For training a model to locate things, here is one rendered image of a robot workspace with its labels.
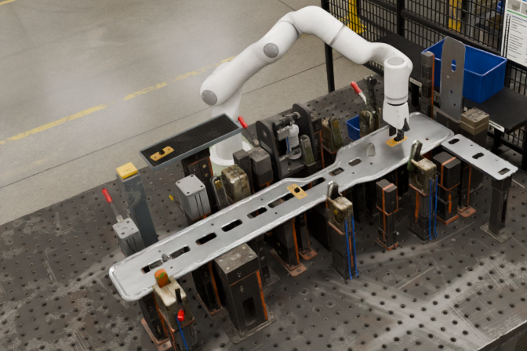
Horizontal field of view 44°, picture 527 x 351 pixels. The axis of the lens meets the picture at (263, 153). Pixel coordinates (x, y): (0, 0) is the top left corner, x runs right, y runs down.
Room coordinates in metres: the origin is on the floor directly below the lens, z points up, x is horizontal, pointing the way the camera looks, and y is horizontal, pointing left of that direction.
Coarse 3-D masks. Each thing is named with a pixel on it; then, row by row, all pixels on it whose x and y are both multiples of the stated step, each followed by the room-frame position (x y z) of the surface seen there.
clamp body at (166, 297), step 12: (156, 288) 1.40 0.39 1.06; (168, 288) 1.40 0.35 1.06; (180, 288) 1.39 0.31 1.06; (156, 300) 1.41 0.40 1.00; (168, 300) 1.35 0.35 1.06; (180, 300) 1.39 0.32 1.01; (168, 312) 1.33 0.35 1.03; (168, 324) 1.36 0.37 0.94; (180, 324) 1.34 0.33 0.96; (192, 324) 1.37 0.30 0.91; (180, 336) 1.35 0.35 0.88; (192, 336) 1.39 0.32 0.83; (180, 348) 1.34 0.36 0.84; (192, 348) 1.35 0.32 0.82
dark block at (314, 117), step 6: (312, 114) 2.12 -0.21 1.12; (312, 120) 2.08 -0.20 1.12; (318, 120) 2.09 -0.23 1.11; (312, 126) 2.07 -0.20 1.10; (318, 126) 2.08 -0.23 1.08; (318, 132) 2.09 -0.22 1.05; (318, 138) 2.09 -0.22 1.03; (318, 144) 2.09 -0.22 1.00; (318, 150) 2.08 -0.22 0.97; (318, 156) 2.08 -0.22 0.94; (318, 162) 2.08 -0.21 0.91; (318, 168) 2.08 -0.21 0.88; (318, 180) 2.08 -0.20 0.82
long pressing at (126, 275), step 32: (384, 128) 2.11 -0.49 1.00; (416, 128) 2.08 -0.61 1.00; (448, 128) 2.05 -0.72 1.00; (352, 160) 1.95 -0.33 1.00; (384, 160) 1.92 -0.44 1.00; (256, 192) 1.85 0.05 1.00; (288, 192) 1.82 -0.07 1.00; (320, 192) 1.80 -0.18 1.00; (192, 224) 1.73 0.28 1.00; (224, 224) 1.71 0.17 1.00; (256, 224) 1.68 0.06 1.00; (160, 256) 1.60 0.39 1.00; (192, 256) 1.58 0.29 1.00; (128, 288) 1.48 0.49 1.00
